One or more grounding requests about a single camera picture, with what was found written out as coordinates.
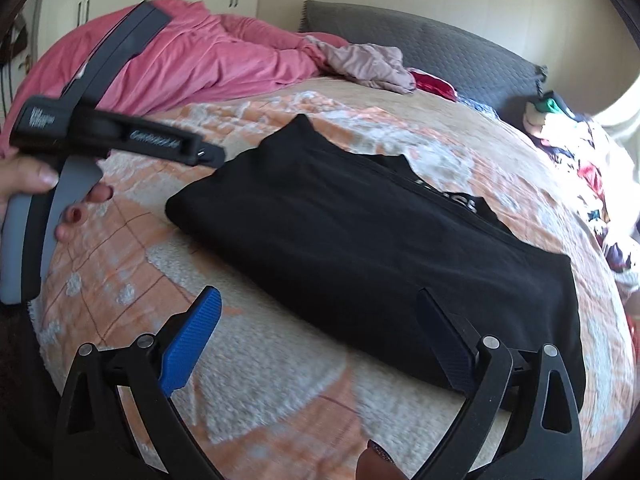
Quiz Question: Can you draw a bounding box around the pile of mixed clothes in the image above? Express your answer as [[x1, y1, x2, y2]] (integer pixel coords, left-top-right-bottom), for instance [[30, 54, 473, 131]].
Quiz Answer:
[[522, 90, 640, 307]]

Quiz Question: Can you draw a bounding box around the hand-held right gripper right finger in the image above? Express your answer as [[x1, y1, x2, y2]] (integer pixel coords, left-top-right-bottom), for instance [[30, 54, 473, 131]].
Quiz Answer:
[[416, 287, 586, 480]]

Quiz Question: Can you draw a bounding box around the red cloth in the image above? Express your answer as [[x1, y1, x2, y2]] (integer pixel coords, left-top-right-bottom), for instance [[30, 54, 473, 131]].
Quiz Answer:
[[410, 71, 458, 103]]

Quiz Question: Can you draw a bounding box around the black sweater with orange cuffs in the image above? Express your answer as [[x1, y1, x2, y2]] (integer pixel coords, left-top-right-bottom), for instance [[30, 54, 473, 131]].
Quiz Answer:
[[165, 113, 587, 411]]

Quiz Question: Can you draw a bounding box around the grey quilted headboard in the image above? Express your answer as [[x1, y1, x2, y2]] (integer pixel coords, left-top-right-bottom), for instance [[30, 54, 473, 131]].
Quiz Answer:
[[299, 0, 549, 121]]

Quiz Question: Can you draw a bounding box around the mauve crumpled garment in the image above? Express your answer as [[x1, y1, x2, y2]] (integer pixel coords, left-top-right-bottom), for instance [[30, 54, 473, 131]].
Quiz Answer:
[[320, 35, 417, 95]]

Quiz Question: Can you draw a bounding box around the person's left hand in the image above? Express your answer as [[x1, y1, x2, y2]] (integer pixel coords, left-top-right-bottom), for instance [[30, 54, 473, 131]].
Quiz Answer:
[[0, 152, 114, 242]]

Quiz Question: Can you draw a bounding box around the person's right hand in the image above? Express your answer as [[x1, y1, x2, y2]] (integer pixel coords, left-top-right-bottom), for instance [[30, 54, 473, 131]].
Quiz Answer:
[[355, 439, 402, 480]]

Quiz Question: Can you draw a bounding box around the white curtain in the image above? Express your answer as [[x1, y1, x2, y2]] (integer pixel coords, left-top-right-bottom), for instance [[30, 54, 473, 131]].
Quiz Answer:
[[594, 74, 640, 136]]

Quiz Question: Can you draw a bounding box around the blue patterned cloth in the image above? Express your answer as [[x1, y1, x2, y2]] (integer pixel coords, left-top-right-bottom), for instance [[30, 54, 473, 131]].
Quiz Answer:
[[457, 95, 502, 118]]

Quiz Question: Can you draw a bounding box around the pink duvet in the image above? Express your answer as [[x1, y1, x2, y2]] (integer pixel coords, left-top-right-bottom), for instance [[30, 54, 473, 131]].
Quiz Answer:
[[0, 0, 351, 161]]

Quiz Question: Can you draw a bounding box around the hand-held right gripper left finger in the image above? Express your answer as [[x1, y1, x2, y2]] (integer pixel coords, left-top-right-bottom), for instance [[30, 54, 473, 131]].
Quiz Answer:
[[52, 286, 223, 480]]

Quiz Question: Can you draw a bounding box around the orange and white fluffy blanket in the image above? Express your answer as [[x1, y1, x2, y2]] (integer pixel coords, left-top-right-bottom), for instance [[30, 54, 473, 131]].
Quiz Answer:
[[27, 90, 636, 480]]

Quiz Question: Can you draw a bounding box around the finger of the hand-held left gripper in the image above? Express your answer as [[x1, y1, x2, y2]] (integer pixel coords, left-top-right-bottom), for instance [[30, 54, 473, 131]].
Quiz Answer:
[[60, 0, 172, 111]]

